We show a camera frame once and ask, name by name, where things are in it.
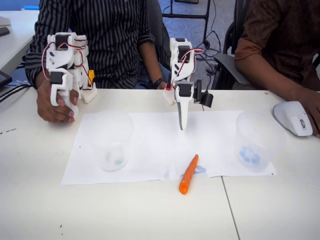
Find orange carrot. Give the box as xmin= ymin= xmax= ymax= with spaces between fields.
xmin=178 ymin=154 xmax=200 ymax=195

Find white computer mouse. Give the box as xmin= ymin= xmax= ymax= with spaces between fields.
xmin=272 ymin=100 xmax=314 ymax=137

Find white leader robot arm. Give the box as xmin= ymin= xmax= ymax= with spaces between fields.
xmin=41 ymin=31 xmax=98 ymax=123

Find striped-shirt person's left forearm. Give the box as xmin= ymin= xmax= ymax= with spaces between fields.
xmin=137 ymin=41 xmax=167 ymax=90

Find brown-shirt person's forearm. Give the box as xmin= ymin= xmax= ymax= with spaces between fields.
xmin=234 ymin=56 xmax=311 ymax=106

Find brown-shirt person's hand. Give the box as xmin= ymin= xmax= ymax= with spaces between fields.
xmin=292 ymin=89 xmax=320 ymax=139

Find striped-shirt person's right hand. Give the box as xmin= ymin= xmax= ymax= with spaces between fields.
xmin=36 ymin=79 xmax=80 ymax=124

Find black wristband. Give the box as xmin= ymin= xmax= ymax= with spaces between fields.
xmin=152 ymin=77 xmax=166 ymax=89

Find white paper sheet blue print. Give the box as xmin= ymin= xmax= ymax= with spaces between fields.
xmin=172 ymin=109 xmax=278 ymax=181

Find black chair grey armrest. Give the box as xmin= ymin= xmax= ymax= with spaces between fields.
xmin=212 ymin=0 xmax=251 ymax=90

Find clear cup blue recycle print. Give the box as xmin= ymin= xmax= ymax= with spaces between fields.
xmin=234 ymin=112 xmax=287 ymax=173

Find clear plastic cup green print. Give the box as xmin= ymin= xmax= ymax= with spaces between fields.
xmin=84 ymin=112 xmax=135 ymax=173

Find person in striped shirt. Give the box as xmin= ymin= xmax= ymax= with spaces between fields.
xmin=24 ymin=0 xmax=163 ymax=90

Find plain white paper sheet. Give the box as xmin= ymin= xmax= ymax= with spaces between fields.
xmin=61 ymin=112 xmax=177 ymax=186

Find person in brown shirt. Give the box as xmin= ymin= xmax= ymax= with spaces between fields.
xmin=233 ymin=0 xmax=320 ymax=92

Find white background desk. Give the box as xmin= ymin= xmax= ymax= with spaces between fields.
xmin=0 ymin=9 xmax=41 ymax=73

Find black tablet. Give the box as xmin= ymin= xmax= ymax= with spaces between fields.
xmin=0 ymin=70 xmax=13 ymax=88

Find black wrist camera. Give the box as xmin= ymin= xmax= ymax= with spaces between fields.
xmin=192 ymin=79 xmax=215 ymax=109

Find black floor cable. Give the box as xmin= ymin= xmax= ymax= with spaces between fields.
xmin=194 ymin=29 xmax=223 ymax=76

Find black metal frame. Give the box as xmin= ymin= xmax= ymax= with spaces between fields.
xmin=162 ymin=0 xmax=218 ymax=48

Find black cables on table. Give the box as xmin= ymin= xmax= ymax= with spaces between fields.
xmin=0 ymin=83 xmax=32 ymax=103

